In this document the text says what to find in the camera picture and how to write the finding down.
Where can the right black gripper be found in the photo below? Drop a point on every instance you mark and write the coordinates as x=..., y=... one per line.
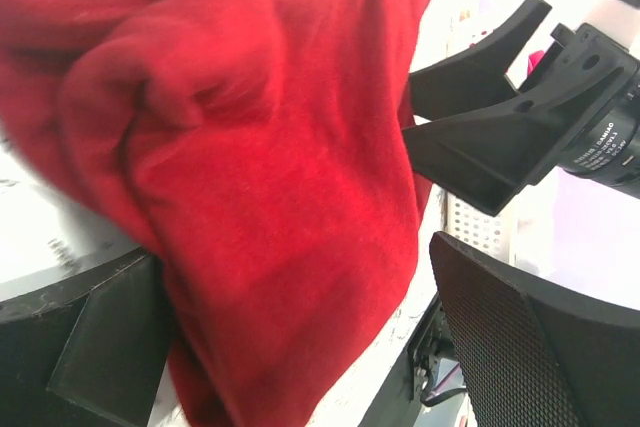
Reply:
x=578, y=110

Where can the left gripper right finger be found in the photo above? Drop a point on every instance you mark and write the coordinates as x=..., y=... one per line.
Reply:
x=534, y=353

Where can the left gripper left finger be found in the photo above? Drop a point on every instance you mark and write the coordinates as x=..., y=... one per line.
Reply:
x=88, y=350

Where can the dark red t shirt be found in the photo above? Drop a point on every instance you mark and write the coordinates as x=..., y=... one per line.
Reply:
x=255, y=146

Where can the pink t shirt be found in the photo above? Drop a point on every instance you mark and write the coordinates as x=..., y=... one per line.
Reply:
x=533, y=60

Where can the white plastic laundry basket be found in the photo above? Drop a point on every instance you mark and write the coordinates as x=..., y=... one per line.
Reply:
x=492, y=235

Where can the floral table cloth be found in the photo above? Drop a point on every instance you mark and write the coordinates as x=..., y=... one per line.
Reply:
x=45, y=236

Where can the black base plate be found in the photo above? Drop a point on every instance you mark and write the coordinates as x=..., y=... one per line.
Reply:
x=417, y=381

